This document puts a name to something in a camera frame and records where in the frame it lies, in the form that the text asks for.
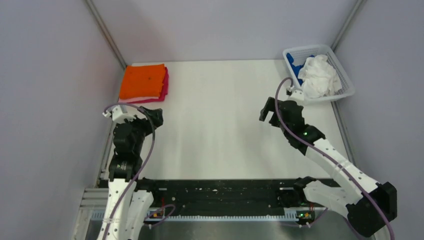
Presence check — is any corner metal post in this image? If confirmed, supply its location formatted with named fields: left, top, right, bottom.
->
left=331, top=0, right=367, bottom=52
left=83, top=0, right=127, bottom=70

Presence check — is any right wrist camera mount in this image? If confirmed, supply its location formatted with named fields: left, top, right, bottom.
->
left=286, top=86, right=305, bottom=104

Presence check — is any white slotted cable duct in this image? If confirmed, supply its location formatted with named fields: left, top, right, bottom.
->
left=90, top=209, right=312, bottom=222

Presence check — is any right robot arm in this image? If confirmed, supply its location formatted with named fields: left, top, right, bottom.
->
left=259, top=97, right=398, bottom=238

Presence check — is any folded orange t-shirt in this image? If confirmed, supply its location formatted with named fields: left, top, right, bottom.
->
left=119, top=64, right=166, bottom=100

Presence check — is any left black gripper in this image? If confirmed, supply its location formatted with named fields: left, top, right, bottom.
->
left=123, top=105, right=163, bottom=154

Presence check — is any folded pink t-shirt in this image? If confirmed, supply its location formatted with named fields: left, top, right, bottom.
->
left=118, top=66, right=169, bottom=104

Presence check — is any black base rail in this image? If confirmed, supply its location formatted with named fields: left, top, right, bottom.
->
left=97, top=178, right=349, bottom=218

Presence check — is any blue t-shirt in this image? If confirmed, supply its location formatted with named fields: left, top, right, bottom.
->
left=285, top=53, right=305, bottom=86

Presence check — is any aluminium frame rail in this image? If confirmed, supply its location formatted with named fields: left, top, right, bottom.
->
left=70, top=188, right=108, bottom=240

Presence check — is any right corner metal post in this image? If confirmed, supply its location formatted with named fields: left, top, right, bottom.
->
left=331, top=0, right=367, bottom=52

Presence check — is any white t-shirt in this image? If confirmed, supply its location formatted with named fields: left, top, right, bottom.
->
left=298, top=54, right=342, bottom=99

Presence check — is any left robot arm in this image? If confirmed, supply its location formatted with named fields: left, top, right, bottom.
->
left=97, top=103, right=164, bottom=240

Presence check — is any left corner metal post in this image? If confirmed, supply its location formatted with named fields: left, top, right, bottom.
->
left=83, top=0, right=127, bottom=70

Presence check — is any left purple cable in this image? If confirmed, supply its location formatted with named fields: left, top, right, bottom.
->
left=100, top=103, right=157, bottom=240

